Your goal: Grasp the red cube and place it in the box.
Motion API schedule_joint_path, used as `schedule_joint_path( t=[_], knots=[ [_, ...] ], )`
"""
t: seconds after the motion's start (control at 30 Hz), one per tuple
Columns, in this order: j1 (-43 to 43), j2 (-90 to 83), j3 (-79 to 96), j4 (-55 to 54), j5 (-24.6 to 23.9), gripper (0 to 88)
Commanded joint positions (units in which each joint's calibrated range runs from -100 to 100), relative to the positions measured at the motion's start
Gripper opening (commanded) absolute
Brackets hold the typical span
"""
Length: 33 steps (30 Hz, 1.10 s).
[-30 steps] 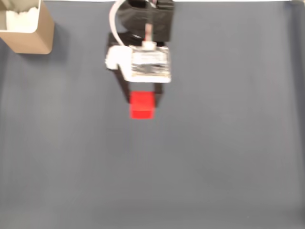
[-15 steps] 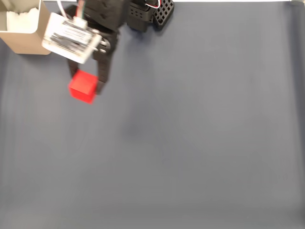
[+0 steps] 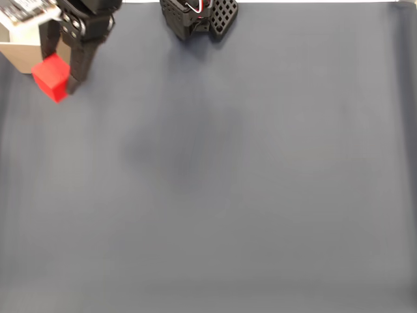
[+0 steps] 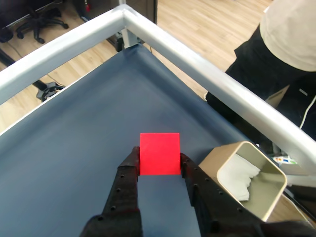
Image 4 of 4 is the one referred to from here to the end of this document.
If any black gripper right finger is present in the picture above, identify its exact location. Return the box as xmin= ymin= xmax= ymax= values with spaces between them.
xmin=179 ymin=152 xmax=265 ymax=237

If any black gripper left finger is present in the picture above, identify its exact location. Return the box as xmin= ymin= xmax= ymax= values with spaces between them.
xmin=80 ymin=146 xmax=144 ymax=237

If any red cube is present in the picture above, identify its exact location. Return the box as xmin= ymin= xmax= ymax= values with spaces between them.
xmin=139 ymin=132 xmax=182 ymax=176

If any beige rounded box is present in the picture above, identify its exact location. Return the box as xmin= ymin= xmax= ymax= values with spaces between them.
xmin=198 ymin=141 xmax=288 ymax=223

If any white crumpled tissue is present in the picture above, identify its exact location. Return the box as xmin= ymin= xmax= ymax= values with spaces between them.
xmin=219 ymin=154 xmax=262 ymax=202

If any dark grey-blue table mat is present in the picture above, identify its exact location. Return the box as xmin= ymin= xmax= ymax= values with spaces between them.
xmin=0 ymin=44 xmax=250 ymax=237

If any small colourful printed pack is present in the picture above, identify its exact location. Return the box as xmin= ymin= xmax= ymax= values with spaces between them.
xmin=272 ymin=155 xmax=298 ymax=166

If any brown cardboard panel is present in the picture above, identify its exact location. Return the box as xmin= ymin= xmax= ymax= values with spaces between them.
xmin=265 ymin=84 xmax=291 ymax=110

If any black case with white label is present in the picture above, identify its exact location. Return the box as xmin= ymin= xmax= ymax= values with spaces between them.
xmin=276 ymin=71 xmax=316 ymax=143

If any black stand foot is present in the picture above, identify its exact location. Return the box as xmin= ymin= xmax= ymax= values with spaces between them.
xmin=31 ymin=79 xmax=66 ymax=102

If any dark cabinet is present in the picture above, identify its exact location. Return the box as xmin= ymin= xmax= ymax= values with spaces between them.
xmin=126 ymin=0 xmax=159 ymax=25

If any black office chair base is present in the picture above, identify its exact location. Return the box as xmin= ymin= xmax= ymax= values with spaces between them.
xmin=15 ymin=6 xmax=70 ymax=45

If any thin white hanging cable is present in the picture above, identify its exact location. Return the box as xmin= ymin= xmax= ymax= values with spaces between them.
xmin=299 ymin=95 xmax=316 ymax=129

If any silver metal table frame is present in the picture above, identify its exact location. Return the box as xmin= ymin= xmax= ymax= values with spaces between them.
xmin=0 ymin=4 xmax=316 ymax=184

